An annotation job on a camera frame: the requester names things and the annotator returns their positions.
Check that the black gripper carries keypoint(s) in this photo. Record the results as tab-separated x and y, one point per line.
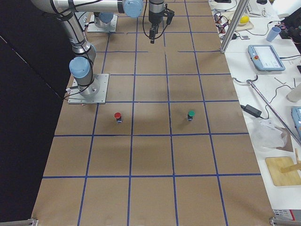
154	18

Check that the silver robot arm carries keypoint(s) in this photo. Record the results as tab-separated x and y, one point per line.
103	19
81	67

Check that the green push button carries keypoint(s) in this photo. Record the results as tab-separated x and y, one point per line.
190	115

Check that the red push button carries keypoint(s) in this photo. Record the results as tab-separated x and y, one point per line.
118	117

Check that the robot teach pendant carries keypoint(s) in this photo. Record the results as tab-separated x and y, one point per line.
265	58

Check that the light blue cup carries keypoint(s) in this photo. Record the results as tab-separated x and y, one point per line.
273	33

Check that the black power adapter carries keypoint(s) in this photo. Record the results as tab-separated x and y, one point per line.
252	111

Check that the clear plastic bag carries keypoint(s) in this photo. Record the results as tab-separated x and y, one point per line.
266	136

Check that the metal cane rod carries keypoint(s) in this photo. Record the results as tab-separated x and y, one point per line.
251	83

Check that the wooden cutting board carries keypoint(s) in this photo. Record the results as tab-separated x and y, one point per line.
283	171

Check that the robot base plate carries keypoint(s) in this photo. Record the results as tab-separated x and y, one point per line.
110	29
95	93

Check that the aluminium frame post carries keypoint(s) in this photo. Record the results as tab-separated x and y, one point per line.
233	24

